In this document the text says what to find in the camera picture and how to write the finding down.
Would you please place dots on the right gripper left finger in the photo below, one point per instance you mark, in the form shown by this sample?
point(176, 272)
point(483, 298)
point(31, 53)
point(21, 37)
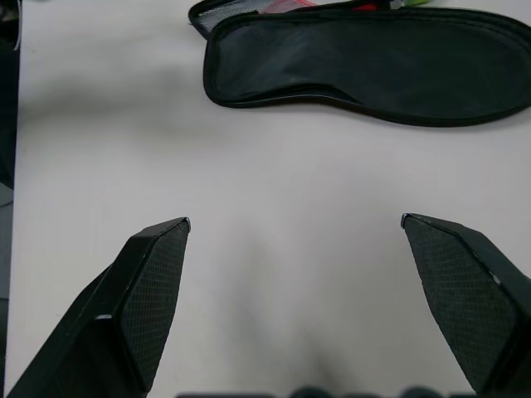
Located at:
point(124, 315)

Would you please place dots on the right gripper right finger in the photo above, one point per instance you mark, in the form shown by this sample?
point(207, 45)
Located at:
point(469, 298)

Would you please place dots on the black and red paddle case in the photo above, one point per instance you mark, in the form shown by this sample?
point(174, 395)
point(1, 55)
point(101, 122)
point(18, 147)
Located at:
point(373, 62)

